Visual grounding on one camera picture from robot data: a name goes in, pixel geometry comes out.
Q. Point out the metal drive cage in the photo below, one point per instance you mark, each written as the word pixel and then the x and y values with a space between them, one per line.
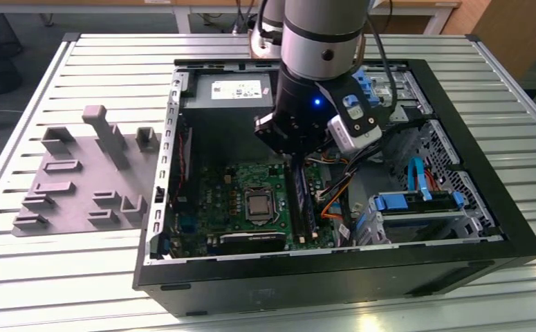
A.
pixel 411 91

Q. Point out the grey parts rack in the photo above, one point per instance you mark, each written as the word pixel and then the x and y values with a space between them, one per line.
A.
pixel 87 162

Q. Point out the metal disk bay cage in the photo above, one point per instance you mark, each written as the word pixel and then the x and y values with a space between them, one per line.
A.
pixel 427 216

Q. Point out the grey power supply unit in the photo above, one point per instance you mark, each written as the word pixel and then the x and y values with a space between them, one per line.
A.
pixel 225 128

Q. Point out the CPU socket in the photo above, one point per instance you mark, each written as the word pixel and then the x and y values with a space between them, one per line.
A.
pixel 260 218

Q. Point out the blue drive bay latch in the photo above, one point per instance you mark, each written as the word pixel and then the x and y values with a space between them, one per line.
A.
pixel 372 97

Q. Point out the silver CPU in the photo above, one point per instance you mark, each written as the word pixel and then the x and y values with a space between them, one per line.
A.
pixel 257 205

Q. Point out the wooden cabinet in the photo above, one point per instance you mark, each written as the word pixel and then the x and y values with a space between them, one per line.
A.
pixel 516 34

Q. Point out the black camera bracket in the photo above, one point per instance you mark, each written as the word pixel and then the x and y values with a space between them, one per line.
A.
pixel 336 91

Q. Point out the hard disk in blue carrier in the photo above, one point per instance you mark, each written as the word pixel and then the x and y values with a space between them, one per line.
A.
pixel 392 202

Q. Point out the green motherboard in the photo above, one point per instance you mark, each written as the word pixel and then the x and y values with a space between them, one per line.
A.
pixel 216 180

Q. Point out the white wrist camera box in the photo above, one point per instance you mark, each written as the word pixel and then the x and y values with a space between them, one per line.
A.
pixel 339 133

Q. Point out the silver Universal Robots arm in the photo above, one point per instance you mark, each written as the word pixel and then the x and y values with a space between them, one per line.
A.
pixel 317 41

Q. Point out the black PC case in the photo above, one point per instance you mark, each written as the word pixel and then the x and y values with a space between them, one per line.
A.
pixel 341 280

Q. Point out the black graphics card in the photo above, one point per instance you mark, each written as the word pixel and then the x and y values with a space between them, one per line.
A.
pixel 249 242

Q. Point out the black RAM slot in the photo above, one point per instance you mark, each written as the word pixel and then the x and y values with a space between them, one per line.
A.
pixel 291 207

